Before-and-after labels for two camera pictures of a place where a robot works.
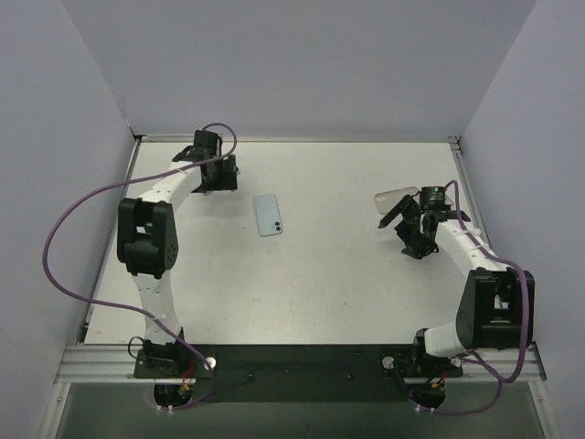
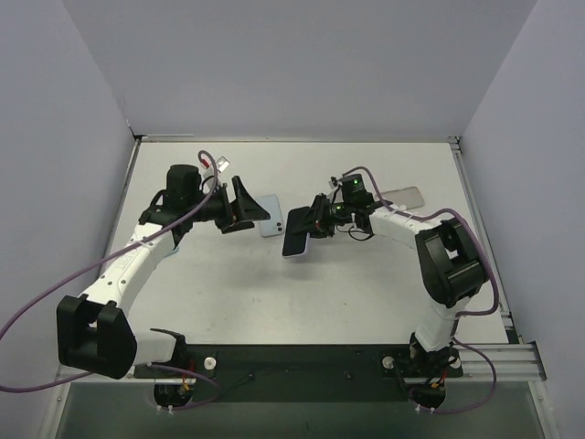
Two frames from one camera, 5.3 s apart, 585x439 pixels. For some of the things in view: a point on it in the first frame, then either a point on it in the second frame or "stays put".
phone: (268, 215) stays put
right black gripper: (409, 216) → (323, 218)
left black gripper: (227, 173) → (232, 207)
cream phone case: (385, 200) stays put
